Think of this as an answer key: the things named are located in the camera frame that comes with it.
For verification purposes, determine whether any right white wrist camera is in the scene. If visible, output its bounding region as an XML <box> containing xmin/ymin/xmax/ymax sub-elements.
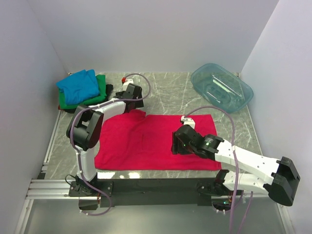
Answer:
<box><xmin>180</xmin><ymin>116</ymin><xmax>195</xmax><ymax>129</ymax></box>

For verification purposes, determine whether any folded black t shirt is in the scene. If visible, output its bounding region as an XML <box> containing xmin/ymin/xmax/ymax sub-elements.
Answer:
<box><xmin>63</xmin><ymin>83</ymin><xmax>114</xmax><ymax>114</ymax></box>

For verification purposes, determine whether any folded blue t shirt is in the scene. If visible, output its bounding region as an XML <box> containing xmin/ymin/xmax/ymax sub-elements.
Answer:
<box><xmin>56</xmin><ymin>69</ymin><xmax>100</xmax><ymax>105</ymax></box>

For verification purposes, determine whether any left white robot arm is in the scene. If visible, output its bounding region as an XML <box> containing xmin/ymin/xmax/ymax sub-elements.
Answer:
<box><xmin>66</xmin><ymin>80</ymin><xmax>144</xmax><ymax>196</ymax></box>

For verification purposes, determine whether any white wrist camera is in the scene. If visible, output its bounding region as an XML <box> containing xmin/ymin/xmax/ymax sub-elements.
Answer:
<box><xmin>121</xmin><ymin>77</ymin><xmax>134</xmax><ymax>91</ymax></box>
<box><xmin>180</xmin><ymin>116</ymin><xmax>195</xmax><ymax>129</ymax></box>

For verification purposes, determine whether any folded green t shirt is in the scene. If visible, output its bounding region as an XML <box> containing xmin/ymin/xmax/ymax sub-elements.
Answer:
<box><xmin>58</xmin><ymin>75</ymin><xmax>107</xmax><ymax>110</ymax></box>

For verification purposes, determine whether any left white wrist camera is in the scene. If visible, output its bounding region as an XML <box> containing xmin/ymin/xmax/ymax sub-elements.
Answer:
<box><xmin>121</xmin><ymin>77</ymin><xmax>134</xmax><ymax>91</ymax></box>

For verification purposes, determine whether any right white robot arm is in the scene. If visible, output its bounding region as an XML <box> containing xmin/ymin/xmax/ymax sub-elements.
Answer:
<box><xmin>172</xmin><ymin>125</ymin><xmax>300</xmax><ymax>206</ymax></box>

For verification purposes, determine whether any aluminium frame rail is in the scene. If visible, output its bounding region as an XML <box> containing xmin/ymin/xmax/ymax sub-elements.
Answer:
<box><xmin>14</xmin><ymin>111</ymin><xmax>81</xmax><ymax>234</ymax></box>

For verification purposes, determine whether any purple cable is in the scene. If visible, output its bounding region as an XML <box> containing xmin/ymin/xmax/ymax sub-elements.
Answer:
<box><xmin>184</xmin><ymin>106</ymin><xmax>254</xmax><ymax>234</ymax></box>
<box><xmin>69</xmin><ymin>73</ymin><xmax>151</xmax><ymax>216</ymax></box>

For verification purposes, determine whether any clear blue plastic tub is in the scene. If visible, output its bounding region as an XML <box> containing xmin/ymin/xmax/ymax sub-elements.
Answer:
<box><xmin>191</xmin><ymin>63</ymin><xmax>254</xmax><ymax>113</ymax></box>

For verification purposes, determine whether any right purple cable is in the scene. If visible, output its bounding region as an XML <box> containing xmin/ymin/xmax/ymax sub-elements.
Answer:
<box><xmin>184</xmin><ymin>106</ymin><xmax>254</xmax><ymax>234</ymax></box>

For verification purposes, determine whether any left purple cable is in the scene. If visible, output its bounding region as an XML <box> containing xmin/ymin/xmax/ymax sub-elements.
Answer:
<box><xmin>69</xmin><ymin>73</ymin><xmax>151</xmax><ymax>216</ymax></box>

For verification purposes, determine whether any black base beam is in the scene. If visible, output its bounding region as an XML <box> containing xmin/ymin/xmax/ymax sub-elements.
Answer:
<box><xmin>68</xmin><ymin>177</ymin><xmax>244</xmax><ymax>212</ymax></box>

